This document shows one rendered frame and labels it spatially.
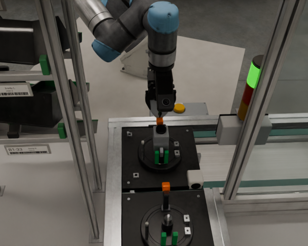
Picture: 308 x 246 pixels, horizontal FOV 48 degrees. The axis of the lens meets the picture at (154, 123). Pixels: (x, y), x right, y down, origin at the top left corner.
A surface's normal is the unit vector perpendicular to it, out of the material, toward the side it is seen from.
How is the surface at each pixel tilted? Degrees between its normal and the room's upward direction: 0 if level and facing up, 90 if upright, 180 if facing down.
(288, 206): 90
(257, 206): 90
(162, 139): 90
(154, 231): 0
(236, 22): 0
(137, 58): 90
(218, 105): 0
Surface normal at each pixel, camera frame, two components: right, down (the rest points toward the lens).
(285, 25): 0.06, 0.73
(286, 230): 0.02, -0.69
